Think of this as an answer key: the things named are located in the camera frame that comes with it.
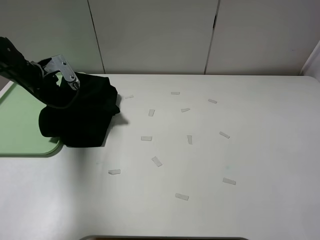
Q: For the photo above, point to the black short sleeve shirt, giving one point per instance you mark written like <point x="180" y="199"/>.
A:
<point x="84" y="121"/>

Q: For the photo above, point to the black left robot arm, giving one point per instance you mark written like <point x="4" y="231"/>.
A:
<point x="29" y="75"/>

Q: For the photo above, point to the light green plastic tray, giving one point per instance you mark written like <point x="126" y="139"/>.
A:
<point x="20" y="134"/>

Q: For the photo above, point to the clear tape piece middle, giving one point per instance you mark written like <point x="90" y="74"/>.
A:
<point x="151" y="112"/>

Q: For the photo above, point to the clear tape piece centre left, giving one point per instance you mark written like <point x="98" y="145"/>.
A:
<point x="146" y="138"/>

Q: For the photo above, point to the clear tape piece lower centre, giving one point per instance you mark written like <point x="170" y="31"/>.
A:
<point x="156" y="161"/>

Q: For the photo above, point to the clear tape piece rear right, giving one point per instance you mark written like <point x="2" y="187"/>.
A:
<point x="212" y="101"/>

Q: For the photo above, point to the clear tape piece front left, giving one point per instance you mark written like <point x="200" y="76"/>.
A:
<point x="114" y="171"/>

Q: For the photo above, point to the clear tape piece front centre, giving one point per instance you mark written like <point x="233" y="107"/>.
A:
<point x="182" y="196"/>

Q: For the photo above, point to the clear tape piece front right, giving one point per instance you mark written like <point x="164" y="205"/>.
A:
<point x="229" y="181"/>

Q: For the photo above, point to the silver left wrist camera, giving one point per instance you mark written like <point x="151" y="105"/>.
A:
<point x="58" y="64"/>

